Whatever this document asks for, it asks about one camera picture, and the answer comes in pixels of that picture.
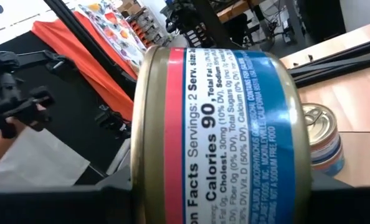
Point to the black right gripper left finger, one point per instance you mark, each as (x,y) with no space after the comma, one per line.
(48,205)

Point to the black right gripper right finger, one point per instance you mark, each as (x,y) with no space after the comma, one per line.
(347,205)

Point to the pink blue salmon can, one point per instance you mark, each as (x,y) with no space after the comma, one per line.
(329,166)
(222,140)
(320,124)

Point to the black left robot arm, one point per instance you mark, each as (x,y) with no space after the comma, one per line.
(188,21)

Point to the white floor sheet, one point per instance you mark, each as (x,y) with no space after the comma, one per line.
(38,158)

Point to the person's hand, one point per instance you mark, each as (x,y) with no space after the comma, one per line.
(23,123)

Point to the black cloth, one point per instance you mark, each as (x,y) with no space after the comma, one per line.
(73,118)

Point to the black clamp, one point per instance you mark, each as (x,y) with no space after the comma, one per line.
(110,121)

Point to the black handheld rig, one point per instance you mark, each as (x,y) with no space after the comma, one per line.
(7,90)

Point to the orange cloth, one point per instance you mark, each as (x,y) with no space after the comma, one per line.
(88,68)

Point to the colourful patterned cloth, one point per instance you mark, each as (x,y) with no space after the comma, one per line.
(116,31)

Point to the black cabinet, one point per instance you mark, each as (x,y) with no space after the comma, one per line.
(322,15)

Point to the storage rack with bins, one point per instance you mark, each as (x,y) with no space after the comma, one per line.
(144,28)

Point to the wooden background desk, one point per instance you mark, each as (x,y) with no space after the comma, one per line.
(235,7)

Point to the black aluminium table frame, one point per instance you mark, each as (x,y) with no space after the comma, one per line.
(359,59)

